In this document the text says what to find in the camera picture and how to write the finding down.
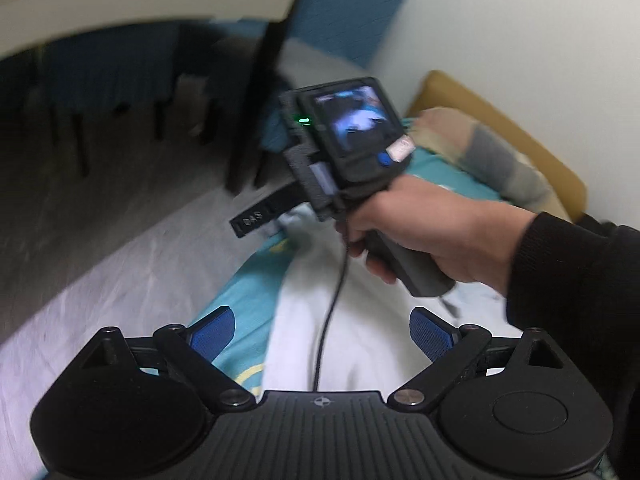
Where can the tan wooden headboard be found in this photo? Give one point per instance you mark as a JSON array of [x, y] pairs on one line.
[[440, 89]]

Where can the striped pink grey pillow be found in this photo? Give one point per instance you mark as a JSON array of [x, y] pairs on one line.
[[468, 144]]

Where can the teal patterned bed sheet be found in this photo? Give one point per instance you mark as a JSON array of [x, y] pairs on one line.
[[252, 294]]

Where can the white garment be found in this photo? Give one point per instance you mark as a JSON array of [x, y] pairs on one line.
[[344, 332]]

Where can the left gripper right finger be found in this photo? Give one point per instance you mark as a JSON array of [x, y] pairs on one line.
[[477, 371]]

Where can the blue covered chair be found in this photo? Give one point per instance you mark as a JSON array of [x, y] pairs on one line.
[[350, 29]]

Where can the grey seat cushion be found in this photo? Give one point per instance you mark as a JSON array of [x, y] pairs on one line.
[[301, 66]]

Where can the person's right hand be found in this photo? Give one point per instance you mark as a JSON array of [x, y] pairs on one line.
[[470, 240]]

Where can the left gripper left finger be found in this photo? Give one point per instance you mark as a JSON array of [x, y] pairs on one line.
[[173, 368]]

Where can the black sleeved right forearm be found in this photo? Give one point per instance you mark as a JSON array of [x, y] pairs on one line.
[[583, 290]]

